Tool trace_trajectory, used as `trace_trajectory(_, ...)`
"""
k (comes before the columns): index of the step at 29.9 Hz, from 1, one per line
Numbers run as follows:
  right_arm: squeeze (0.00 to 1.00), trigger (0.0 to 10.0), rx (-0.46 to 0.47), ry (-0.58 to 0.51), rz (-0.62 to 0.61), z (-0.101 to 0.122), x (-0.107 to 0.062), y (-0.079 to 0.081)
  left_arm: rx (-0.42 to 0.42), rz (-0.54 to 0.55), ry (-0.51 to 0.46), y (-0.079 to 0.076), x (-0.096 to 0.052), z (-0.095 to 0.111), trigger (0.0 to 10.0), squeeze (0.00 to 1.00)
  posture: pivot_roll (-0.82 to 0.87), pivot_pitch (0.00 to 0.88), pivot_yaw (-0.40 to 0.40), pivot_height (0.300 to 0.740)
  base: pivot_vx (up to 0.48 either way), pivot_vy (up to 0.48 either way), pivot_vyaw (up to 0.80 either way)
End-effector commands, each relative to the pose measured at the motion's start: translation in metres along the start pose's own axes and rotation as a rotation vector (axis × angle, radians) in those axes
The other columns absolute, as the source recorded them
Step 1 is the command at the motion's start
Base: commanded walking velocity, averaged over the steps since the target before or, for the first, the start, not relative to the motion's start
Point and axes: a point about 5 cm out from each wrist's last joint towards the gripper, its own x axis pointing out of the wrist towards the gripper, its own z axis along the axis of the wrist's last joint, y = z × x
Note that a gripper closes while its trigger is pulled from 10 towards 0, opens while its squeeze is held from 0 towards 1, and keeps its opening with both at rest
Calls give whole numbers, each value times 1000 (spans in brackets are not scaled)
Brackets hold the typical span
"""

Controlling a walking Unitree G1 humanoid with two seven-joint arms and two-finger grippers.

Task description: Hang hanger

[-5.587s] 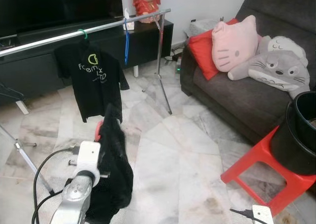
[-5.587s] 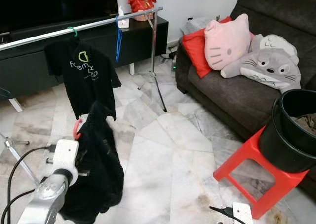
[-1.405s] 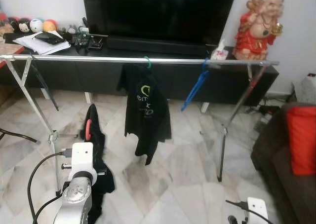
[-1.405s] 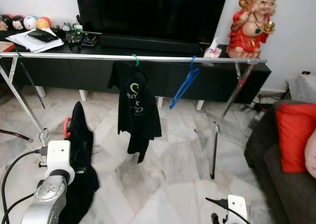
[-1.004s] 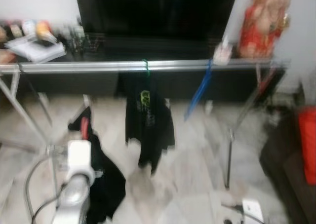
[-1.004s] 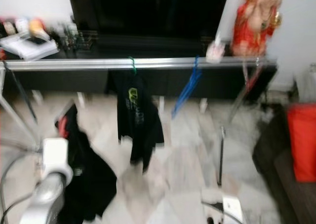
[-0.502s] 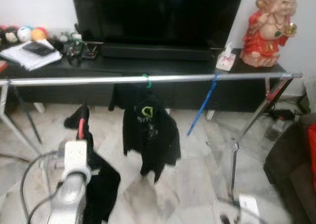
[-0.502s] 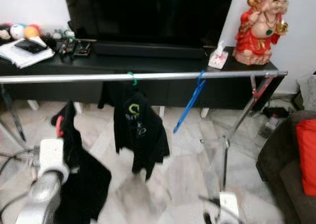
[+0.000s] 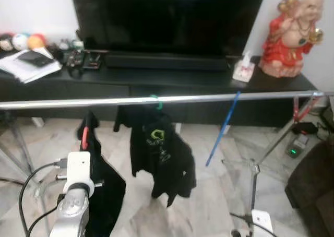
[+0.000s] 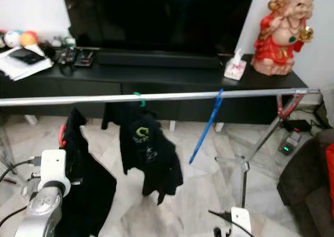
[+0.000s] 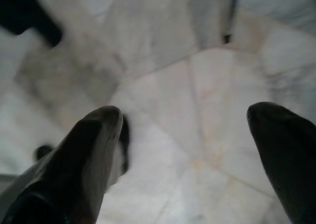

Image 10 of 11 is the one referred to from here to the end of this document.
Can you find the black shirt small logo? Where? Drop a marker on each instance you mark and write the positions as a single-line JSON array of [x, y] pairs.
[[88, 185]]

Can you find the red plastic hanger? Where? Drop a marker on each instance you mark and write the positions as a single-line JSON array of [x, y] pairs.
[[62, 135]]

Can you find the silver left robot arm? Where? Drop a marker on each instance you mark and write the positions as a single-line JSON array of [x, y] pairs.
[[42, 213]]

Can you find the blue plastic hanger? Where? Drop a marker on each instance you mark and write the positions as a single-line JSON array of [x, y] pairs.
[[206, 127]]

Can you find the green hanger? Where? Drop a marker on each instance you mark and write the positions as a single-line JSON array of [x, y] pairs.
[[140, 98]]

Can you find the dark grey fabric sofa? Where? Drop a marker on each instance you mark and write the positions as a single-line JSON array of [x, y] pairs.
[[305, 190]]

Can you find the black shirt large logo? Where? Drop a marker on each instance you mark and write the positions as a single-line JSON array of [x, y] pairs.
[[146, 148]]

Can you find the red cushion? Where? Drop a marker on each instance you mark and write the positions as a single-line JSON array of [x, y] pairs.
[[330, 174]]

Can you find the silver metal clothes rack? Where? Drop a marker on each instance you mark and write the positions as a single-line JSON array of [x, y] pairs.
[[151, 96]]

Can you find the black TV cabinet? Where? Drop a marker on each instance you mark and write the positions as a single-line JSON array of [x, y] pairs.
[[151, 85]]

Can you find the pink white tissue pack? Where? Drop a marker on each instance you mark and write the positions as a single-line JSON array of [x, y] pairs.
[[236, 68]]

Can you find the black soundbar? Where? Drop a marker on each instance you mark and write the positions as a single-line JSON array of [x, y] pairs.
[[156, 59]]

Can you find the white paper stack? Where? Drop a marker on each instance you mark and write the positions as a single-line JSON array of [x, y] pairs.
[[21, 64]]

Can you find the red robed figurine statue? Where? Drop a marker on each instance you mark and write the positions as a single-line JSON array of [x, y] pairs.
[[282, 33]]

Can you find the black wallet pouch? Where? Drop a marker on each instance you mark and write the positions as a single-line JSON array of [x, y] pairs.
[[26, 56]]

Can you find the black flat screen television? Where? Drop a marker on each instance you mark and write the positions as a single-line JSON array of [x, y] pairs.
[[156, 18]]

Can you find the white round plush toy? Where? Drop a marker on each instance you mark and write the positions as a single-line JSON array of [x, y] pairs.
[[12, 38]]

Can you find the orange round plush toy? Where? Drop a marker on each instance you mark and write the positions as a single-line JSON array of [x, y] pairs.
[[28, 37]]

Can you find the small green white toy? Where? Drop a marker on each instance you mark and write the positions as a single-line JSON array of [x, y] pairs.
[[69, 41]]

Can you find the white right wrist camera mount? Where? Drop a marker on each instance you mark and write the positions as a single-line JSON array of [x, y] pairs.
[[240, 220]]

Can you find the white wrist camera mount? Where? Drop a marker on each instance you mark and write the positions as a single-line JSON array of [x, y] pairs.
[[55, 169], [240, 220]]

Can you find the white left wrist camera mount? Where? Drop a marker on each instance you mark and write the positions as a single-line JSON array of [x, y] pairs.
[[55, 169]]

